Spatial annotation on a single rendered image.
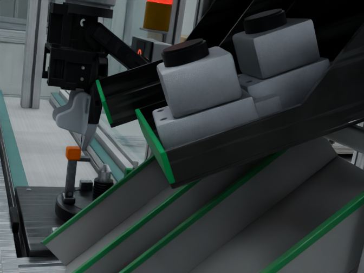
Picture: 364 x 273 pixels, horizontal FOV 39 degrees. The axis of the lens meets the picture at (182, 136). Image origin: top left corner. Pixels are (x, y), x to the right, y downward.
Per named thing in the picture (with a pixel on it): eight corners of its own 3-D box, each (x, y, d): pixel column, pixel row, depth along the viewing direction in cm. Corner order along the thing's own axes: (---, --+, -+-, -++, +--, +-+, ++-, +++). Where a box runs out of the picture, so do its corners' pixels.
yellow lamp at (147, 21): (147, 28, 93) (150, 1, 92) (139, 27, 98) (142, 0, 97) (173, 32, 95) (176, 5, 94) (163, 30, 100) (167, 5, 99)
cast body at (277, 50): (256, 127, 35) (231, 28, 33) (235, 115, 40) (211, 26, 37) (362, 89, 37) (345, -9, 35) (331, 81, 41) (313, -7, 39)
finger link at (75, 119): (51, 148, 76) (56, 87, 74) (90, 150, 78) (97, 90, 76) (53, 154, 73) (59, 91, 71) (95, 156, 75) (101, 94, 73)
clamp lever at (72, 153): (63, 197, 77) (68, 149, 76) (61, 192, 79) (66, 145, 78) (86, 197, 79) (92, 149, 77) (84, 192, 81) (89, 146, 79)
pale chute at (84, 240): (65, 336, 47) (33, 305, 46) (67, 266, 60) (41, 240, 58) (304, 149, 48) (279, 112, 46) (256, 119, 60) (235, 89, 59)
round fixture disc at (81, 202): (62, 232, 72) (63, 219, 72) (49, 196, 85) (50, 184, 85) (155, 230, 78) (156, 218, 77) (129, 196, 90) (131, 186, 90)
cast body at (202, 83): (169, 169, 33) (136, 64, 31) (163, 149, 37) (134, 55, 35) (293, 129, 33) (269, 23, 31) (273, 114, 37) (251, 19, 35)
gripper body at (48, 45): (41, 82, 77) (48, -1, 74) (97, 87, 80) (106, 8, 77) (47, 91, 70) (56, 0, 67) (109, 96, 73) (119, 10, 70)
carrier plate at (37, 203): (28, 264, 66) (29, 248, 66) (14, 196, 88) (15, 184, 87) (195, 256, 76) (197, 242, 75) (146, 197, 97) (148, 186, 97)
